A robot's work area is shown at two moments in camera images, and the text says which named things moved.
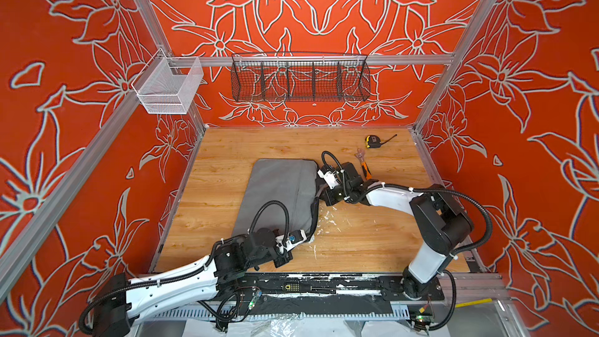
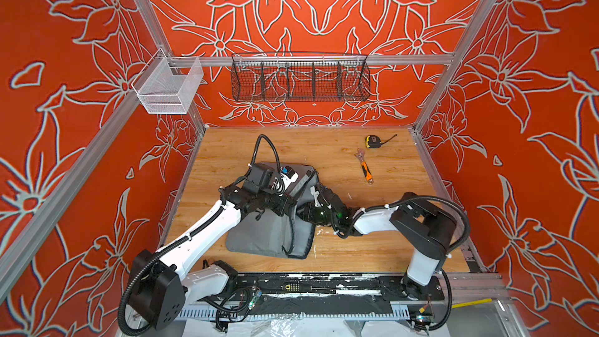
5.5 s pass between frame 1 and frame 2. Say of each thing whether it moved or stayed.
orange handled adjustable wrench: stayed
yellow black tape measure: stayed
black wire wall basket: stayed
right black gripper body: moved
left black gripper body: moved
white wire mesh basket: stayed
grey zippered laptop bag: moved
